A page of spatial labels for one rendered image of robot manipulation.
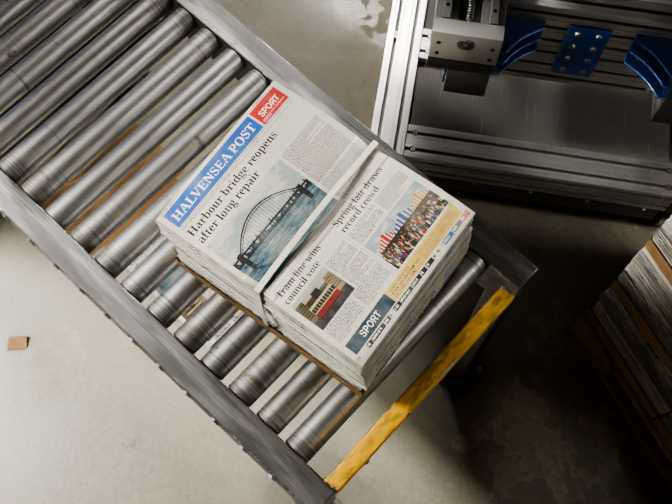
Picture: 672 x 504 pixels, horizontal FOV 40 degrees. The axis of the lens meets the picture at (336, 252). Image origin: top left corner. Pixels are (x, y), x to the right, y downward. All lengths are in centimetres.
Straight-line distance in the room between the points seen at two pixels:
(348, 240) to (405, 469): 106
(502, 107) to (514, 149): 13
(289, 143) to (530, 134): 109
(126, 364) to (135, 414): 13
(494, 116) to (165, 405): 109
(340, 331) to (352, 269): 9
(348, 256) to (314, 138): 19
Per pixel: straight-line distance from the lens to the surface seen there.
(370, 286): 129
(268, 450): 148
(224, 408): 149
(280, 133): 138
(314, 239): 131
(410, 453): 228
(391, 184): 135
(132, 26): 180
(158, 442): 232
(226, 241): 132
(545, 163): 230
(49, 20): 185
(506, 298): 153
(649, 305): 196
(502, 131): 234
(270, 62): 172
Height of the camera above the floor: 226
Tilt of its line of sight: 70 degrees down
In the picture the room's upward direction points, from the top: straight up
